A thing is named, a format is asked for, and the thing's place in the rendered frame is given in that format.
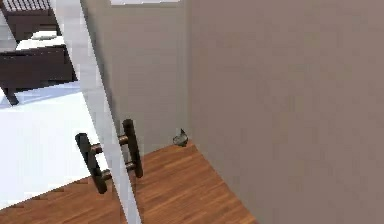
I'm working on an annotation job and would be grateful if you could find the white room door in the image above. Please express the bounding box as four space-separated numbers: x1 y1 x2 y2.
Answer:
53 0 144 224

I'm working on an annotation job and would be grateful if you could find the white pillow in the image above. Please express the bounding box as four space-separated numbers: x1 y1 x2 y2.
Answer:
30 30 59 41

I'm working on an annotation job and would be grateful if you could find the black bar door handle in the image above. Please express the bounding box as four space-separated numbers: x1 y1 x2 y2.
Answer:
117 118 145 179
74 132 113 195

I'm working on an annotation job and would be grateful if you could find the small grey crumpled object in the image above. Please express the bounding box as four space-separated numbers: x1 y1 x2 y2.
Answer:
172 128 189 148

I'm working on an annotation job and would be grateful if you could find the dark brown bed frame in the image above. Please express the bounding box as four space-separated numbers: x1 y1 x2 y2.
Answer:
0 0 79 107

